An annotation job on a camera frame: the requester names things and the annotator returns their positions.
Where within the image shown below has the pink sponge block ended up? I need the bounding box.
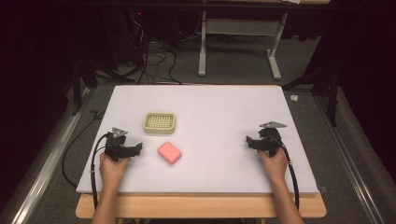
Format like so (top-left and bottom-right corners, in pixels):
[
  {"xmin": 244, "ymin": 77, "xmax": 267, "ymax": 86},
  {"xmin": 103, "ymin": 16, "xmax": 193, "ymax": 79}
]
[{"xmin": 157, "ymin": 141, "xmax": 183, "ymax": 165}]

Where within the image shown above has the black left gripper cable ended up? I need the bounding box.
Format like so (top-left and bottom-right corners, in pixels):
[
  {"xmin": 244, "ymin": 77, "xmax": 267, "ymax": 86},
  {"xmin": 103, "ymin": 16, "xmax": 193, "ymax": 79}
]
[{"xmin": 90, "ymin": 133, "xmax": 110, "ymax": 210}]

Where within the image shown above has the white foam board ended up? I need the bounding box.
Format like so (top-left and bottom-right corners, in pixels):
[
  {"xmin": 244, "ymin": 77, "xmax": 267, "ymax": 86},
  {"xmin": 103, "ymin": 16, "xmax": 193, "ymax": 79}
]
[{"xmin": 76, "ymin": 84, "xmax": 319, "ymax": 196}]

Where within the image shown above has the wooden table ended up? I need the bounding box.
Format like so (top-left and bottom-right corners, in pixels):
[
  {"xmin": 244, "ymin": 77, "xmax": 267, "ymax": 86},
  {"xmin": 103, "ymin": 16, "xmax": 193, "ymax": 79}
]
[{"xmin": 75, "ymin": 191, "xmax": 328, "ymax": 219}]

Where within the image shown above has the black stand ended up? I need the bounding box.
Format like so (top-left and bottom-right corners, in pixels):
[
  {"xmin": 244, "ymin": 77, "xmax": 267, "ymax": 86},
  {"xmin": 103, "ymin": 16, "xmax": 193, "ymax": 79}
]
[
  {"xmin": 70, "ymin": 55, "xmax": 136, "ymax": 117},
  {"xmin": 281, "ymin": 59, "xmax": 341, "ymax": 128}
]

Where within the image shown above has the person's right hand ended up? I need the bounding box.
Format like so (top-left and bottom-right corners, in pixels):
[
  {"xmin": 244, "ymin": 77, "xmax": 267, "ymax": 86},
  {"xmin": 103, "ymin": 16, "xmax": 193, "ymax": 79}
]
[{"xmin": 259, "ymin": 147, "xmax": 290, "ymax": 185}]

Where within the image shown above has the bundle of floor cables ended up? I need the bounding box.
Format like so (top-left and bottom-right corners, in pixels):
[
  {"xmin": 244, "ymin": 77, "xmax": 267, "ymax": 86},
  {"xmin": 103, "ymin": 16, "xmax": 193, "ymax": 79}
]
[{"xmin": 125, "ymin": 18, "xmax": 206, "ymax": 86}]

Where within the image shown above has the pale yellow soap dish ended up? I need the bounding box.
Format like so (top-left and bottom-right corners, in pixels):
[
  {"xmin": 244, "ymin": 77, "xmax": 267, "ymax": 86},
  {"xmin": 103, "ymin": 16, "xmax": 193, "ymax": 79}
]
[{"xmin": 142, "ymin": 111, "xmax": 177, "ymax": 135}]

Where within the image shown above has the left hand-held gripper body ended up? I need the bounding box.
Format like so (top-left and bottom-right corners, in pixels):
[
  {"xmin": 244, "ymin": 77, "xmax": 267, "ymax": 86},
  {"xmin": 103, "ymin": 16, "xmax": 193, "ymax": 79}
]
[{"xmin": 104, "ymin": 126, "xmax": 133, "ymax": 162}]

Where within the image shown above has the white metal desk frame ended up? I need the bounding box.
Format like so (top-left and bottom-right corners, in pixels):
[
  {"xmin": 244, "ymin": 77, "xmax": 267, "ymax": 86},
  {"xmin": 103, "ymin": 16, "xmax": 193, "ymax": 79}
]
[{"xmin": 197, "ymin": 10, "xmax": 290, "ymax": 81}]

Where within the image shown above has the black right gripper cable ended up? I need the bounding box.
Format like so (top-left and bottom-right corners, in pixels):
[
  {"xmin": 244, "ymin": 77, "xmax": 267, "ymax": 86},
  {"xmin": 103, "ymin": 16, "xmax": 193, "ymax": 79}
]
[{"xmin": 270, "ymin": 136, "xmax": 301, "ymax": 210}]

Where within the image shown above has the person's left hand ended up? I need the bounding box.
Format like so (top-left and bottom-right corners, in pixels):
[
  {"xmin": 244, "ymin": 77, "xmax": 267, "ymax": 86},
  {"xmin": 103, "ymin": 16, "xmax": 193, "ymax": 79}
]
[{"xmin": 99, "ymin": 152, "xmax": 132, "ymax": 189}]

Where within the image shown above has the black floor cable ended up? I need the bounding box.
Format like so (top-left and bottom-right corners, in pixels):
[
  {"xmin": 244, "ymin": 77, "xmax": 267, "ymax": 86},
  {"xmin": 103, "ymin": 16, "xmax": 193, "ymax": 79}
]
[{"xmin": 61, "ymin": 109, "xmax": 106, "ymax": 189}]

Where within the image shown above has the aluminium rail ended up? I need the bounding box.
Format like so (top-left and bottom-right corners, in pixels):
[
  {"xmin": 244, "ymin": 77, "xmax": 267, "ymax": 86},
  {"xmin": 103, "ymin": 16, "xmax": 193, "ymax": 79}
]
[
  {"xmin": 10, "ymin": 90, "xmax": 96, "ymax": 224},
  {"xmin": 313, "ymin": 92, "xmax": 386, "ymax": 224}
]

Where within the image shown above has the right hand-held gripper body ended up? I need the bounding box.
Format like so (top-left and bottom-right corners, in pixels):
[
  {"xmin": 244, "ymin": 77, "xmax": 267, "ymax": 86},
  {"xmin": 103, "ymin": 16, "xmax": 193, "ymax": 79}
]
[{"xmin": 257, "ymin": 120, "xmax": 288, "ymax": 158}]

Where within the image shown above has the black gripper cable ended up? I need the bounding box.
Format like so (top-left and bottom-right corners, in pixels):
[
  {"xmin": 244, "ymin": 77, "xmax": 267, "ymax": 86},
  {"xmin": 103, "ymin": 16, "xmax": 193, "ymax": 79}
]
[
  {"xmin": 90, "ymin": 133, "xmax": 110, "ymax": 210},
  {"xmin": 270, "ymin": 136, "xmax": 301, "ymax": 210}
]

